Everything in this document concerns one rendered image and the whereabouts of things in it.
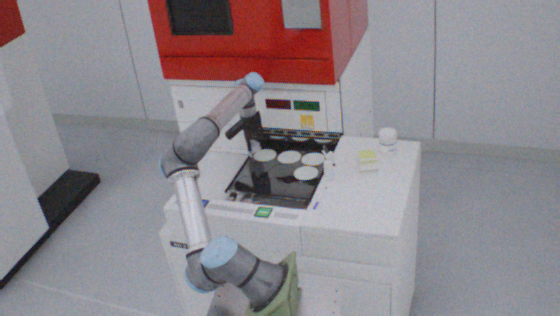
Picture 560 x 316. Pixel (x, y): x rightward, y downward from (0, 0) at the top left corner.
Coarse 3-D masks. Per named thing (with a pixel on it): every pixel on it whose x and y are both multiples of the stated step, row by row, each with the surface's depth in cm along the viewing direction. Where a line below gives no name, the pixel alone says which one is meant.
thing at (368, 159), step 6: (360, 150) 219; (366, 150) 218; (372, 150) 218; (360, 156) 215; (366, 156) 214; (372, 156) 214; (360, 162) 214; (366, 162) 213; (372, 162) 213; (360, 168) 215; (366, 168) 215; (372, 168) 215; (378, 168) 215
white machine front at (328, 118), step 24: (192, 96) 258; (216, 96) 254; (264, 96) 246; (288, 96) 242; (312, 96) 238; (336, 96) 234; (192, 120) 266; (264, 120) 253; (288, 120) 248; (336, 120) 240; (216, 144) 269; (240, 144) 265; (264, 144) 262
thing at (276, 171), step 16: (256, 160) 246; (272, 160) 244; (240, 176) 237; (256, 176) 235; (272, 176) 234; (288, 176) 233; (320, 176) 231; (256, 192) 225; (272, 192) 224; (288, 192) 223; (304, 192) 222
